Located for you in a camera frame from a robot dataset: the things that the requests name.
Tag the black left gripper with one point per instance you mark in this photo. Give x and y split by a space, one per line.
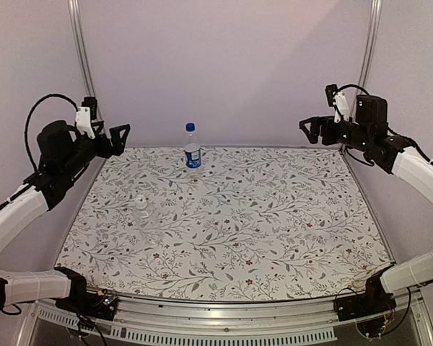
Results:
117 146

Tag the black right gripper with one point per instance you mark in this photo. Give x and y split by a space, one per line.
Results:
313 137

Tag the blue label plastic bottle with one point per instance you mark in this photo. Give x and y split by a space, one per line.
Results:
192 150

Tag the blue bottle cap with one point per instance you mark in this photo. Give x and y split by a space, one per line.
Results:
190 127

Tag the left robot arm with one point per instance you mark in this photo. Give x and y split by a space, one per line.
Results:
65 154

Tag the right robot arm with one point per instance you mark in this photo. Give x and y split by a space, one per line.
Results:
398 155

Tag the clear empty plastic bottle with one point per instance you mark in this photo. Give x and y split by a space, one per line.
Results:
147 219

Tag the floral patterned table mat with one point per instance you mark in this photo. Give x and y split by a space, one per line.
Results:
252 224

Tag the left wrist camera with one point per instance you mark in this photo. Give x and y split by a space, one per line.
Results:
85 114

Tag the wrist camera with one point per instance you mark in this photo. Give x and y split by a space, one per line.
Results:
85 114
337 100

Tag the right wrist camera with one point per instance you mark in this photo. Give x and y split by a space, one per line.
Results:
337 100

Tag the left aluminium corner post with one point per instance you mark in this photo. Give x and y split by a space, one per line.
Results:
75 17

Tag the aluminium corner post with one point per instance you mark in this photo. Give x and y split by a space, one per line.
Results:
75 17
370 42

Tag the right aluminium corner post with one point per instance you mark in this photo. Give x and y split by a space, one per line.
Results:
370 42

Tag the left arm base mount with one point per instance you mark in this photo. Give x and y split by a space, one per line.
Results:
81 301

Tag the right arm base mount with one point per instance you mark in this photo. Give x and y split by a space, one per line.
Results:
374 300

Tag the aluminium front frame rail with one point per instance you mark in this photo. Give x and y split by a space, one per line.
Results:
158 321

